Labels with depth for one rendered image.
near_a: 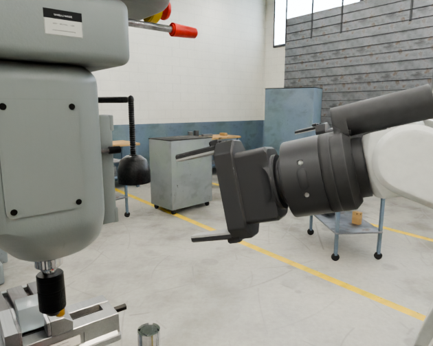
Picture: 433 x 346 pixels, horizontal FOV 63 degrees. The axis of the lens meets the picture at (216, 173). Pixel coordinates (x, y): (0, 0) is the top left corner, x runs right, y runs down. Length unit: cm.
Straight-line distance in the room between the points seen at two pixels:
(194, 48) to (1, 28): 848
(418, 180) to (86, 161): 47
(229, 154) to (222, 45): 913
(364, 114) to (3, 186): 48
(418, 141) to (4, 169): 51
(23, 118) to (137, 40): 766
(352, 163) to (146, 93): 785
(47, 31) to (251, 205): 37
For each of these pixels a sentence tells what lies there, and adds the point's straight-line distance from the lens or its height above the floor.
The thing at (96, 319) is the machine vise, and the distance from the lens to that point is 105.
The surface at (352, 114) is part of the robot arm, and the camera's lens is 40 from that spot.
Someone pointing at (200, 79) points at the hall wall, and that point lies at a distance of 899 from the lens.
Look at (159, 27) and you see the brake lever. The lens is 67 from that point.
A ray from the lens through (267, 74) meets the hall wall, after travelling 1043.
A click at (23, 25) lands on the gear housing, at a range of 57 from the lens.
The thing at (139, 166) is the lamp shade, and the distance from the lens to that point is 78.
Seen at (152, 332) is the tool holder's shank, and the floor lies 133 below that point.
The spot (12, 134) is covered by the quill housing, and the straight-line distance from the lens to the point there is 58.
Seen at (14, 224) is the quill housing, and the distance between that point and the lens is 60.
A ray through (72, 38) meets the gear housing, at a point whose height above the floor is 166.
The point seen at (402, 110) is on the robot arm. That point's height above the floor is 156.
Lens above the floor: 156
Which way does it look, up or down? 10 degrees down
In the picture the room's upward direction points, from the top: straight up
